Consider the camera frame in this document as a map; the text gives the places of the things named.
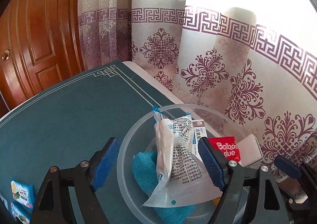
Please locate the blue cracker packet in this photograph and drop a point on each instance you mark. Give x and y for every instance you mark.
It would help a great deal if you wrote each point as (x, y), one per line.
(19, 214)
(22, 191)

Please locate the white purple patterned curtain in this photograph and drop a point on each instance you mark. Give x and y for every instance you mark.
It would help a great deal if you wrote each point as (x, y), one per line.
(198, 52)

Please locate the red glue packet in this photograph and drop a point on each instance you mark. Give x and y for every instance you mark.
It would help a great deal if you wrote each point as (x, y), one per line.
(227, 149)

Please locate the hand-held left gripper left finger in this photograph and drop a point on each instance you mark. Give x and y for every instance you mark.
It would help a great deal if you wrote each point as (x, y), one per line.
(106, 162)

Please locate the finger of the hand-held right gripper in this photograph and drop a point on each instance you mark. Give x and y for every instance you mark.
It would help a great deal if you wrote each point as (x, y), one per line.
(287, 167)

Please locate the white printed pouch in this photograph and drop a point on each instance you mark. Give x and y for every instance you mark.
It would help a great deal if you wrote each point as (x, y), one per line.
(183, 164)

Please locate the teal cloth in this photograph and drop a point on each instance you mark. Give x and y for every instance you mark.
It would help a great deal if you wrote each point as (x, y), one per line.
(145, 172)

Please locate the white sponge with black stripe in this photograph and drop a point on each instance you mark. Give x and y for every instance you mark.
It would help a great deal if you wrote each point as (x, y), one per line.
(250, 149)

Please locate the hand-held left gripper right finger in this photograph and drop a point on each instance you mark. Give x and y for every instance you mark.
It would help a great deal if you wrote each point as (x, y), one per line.
(210, 162)

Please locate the clear plastic bowl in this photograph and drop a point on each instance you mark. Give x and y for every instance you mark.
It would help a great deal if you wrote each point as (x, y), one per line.
(133, 139)

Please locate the brown wooden door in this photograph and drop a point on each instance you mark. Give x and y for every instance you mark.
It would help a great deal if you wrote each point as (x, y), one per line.
(37, 28)

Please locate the teal table mat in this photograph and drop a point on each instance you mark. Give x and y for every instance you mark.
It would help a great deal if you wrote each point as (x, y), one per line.
(62, 119)

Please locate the brass door knob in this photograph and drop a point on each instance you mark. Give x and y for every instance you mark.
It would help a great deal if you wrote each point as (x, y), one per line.
(5, 55)

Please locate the white medicine box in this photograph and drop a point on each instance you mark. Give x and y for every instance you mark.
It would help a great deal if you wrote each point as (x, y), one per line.
(198, 129)

